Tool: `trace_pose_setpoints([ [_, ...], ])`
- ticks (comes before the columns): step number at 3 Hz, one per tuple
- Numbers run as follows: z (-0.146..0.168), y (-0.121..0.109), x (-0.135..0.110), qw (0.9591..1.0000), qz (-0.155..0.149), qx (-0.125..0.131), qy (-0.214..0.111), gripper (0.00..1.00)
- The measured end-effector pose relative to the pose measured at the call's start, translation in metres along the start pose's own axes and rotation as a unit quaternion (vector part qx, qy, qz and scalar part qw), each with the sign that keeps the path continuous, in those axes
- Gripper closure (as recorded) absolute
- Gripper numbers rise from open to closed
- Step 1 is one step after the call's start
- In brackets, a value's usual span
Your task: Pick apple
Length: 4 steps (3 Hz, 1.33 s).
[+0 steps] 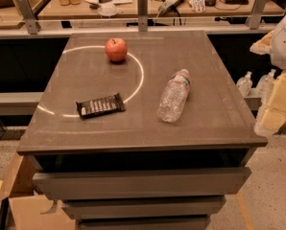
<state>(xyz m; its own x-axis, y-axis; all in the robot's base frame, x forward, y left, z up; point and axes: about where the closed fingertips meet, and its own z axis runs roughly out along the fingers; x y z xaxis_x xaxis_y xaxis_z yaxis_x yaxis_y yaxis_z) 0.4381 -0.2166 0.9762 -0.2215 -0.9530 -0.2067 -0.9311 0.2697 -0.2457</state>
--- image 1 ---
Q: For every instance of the red apple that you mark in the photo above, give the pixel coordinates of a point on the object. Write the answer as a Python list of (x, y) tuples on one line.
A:
[(116, 49)]

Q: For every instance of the left metal bracket post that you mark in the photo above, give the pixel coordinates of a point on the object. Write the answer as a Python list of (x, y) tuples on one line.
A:
[(28, 16)]

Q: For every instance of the wooden desk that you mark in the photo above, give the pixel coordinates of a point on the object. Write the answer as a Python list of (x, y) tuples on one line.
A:
[(54, 10)]

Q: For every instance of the black candy bar wrapper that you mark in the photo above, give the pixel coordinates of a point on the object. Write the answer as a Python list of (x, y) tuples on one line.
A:
[(100, 106)]

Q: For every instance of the metal bracket post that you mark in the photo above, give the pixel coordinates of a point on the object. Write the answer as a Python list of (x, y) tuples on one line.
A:
[(28, 16), (254, 20), (142, 12)]

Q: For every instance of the grey drawer cabinet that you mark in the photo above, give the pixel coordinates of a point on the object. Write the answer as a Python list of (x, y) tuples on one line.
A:
[(130, 170)]

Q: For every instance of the white bowl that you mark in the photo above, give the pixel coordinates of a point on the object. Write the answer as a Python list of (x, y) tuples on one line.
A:
[(108, 10)]

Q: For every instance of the clear bottle on shelf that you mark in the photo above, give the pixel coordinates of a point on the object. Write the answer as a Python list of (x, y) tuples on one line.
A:
[(260, 87), (244, 84)]

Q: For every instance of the clear plastic water bottle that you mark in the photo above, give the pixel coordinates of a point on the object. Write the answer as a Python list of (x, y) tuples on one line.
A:
[(174, 96)]

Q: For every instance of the white power strip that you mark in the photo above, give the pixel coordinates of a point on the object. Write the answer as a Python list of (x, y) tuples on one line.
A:
[(167, 5)]

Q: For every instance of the middle metal bracket post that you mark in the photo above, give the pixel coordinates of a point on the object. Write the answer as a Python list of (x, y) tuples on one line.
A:
[(142, 12)]

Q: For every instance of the patterned paper cup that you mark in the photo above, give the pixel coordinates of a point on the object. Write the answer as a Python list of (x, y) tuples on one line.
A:
[(197, 5)]

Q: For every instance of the cardboard box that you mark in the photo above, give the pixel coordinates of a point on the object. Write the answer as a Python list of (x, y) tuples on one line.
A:
[(30, 209)]

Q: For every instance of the right metal bracket post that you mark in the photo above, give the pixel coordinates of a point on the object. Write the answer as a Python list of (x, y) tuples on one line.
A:
[(254, 20)]

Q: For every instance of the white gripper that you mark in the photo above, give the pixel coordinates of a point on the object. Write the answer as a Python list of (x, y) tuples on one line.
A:
[(285, 42)]

